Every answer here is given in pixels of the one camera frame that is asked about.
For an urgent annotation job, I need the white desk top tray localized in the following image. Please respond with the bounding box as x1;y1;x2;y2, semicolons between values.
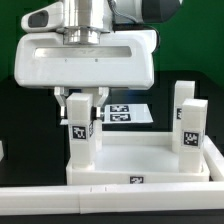
66;131;210;185

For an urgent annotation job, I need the white marker sheet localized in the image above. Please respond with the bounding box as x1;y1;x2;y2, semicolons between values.
60;104;153;125

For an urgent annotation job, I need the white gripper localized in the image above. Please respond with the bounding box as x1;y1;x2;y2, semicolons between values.
14;1;157;120

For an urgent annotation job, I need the white fence bar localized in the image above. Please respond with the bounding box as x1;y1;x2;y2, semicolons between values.
204;136;224;182
0;182;224;216

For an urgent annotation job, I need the white right fence bar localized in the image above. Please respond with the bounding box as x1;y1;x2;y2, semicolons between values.
204;136;224;182

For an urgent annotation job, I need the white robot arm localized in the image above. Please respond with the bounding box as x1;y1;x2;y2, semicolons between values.
14;0;183;116

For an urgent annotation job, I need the white front fence bar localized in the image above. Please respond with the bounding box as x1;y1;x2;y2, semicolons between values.
0;182;224;216

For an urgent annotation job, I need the white block left edge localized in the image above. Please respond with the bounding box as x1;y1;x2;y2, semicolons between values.
0;140;4;162

